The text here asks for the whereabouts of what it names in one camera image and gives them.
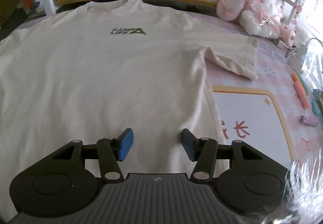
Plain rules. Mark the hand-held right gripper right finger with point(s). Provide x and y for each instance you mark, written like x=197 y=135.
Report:
x=188 y=145

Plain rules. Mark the pink white plush bunny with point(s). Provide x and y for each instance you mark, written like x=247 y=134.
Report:
x=252 y=12

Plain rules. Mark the clear plastic wrap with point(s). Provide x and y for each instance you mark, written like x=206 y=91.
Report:
x=305 y=193

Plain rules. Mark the small pink plush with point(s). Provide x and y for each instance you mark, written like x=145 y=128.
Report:
x=287 y=34

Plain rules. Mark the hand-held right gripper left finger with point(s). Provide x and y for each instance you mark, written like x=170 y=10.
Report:
x=126 y=144

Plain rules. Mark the white cup green lid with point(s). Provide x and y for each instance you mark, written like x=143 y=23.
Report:
x=36 y=3

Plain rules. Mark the cream t-shirt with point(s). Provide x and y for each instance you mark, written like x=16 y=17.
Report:
x=101 y=75

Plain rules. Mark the pink checked printed mat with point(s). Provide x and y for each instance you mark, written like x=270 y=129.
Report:
x=252 y=113

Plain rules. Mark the orange highlighter pen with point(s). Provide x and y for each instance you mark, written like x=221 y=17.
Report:
x=302 y=99
x=297 y=82

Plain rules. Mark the purple clip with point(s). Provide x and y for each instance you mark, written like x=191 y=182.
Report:
x=307 y=121

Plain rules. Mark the teal blue toy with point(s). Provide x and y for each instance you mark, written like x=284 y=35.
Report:
x=318 y=103

